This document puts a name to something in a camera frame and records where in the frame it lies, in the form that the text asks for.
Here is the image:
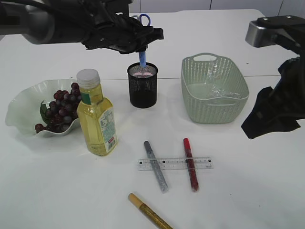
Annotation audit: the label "green wavy plastic plate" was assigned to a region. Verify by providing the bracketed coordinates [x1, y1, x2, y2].
[5, 78, 80, 137]

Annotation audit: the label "clear plastic sheet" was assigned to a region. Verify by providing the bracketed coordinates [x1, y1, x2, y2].
[204, 60, 241, 98]

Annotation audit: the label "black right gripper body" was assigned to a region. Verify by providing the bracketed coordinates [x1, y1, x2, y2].
[241, 35, 305, 139]

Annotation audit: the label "green plastic woven basket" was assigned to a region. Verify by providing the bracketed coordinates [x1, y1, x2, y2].
[181, 53, 249, 124]

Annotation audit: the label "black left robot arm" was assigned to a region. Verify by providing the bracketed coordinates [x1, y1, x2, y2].
[0, 0, 164, 54]

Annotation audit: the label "purple artificial grape bunch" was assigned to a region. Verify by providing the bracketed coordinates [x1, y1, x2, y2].
[34, 83, 81, 133]

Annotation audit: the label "yellow oil bottle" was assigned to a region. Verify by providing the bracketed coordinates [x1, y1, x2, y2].
[76, 69, 118, 156]

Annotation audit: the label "pink safety scissors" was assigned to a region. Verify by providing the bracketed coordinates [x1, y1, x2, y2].
[132, 72, 153, 78]

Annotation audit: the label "red glitter pen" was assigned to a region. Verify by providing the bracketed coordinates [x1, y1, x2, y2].
[183, 138, 199, 192]

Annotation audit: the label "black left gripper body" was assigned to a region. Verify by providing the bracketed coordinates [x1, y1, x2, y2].
[81, 0, 153, 54]

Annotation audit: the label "black mesh pen holder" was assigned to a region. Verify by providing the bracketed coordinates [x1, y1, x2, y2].
[127, 62, 158, 108]

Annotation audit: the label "gold glitter pen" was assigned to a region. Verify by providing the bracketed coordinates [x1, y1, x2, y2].
[128, 193, 173, 229]

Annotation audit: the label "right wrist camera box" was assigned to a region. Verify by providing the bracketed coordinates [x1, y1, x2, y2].
[245, 15, 305, 52]

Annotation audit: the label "clear plastic ruler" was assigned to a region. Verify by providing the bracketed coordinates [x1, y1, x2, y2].
[137, 157, 214, 171]

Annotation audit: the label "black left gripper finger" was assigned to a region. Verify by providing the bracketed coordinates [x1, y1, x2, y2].
[143, 27, 164, 45]

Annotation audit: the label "silver glitter pen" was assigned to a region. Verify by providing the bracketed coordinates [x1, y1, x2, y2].
[143, 141, 168, 193]

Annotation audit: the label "blue safety scissors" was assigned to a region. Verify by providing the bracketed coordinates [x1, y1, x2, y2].
[132, 14, 151, 68]

